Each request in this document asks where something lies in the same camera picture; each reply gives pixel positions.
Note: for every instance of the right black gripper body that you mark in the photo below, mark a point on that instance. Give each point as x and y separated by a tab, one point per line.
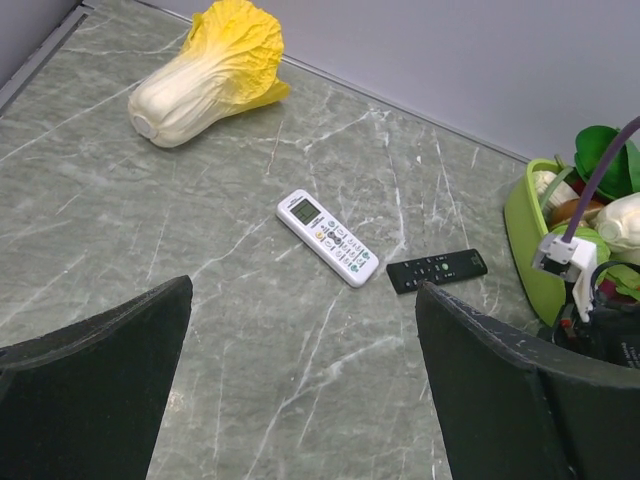
610	335

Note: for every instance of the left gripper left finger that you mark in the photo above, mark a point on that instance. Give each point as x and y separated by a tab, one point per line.
87	401

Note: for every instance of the brown mushroom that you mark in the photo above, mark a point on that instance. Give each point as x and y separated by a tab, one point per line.
563	213

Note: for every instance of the white garlic bulb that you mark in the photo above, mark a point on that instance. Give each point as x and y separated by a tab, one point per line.
551	189

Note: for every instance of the black slim remote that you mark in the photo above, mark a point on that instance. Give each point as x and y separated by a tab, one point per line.
406	276

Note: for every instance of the white air conditioner remote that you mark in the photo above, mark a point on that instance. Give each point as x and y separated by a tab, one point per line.
327	237

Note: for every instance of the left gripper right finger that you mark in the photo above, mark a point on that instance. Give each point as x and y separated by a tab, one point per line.
513	406

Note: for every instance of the round green cabbage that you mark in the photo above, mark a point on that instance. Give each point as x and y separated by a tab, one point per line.
584	232

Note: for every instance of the yellow napa cabbage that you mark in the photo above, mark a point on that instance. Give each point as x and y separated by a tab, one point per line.
227	65

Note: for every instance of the long green napa cabbage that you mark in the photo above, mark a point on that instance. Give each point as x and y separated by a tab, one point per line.
618	224

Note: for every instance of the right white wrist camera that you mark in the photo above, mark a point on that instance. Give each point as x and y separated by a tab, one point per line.
575	262

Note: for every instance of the green plastic basket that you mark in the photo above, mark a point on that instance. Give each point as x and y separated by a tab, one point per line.
526	227

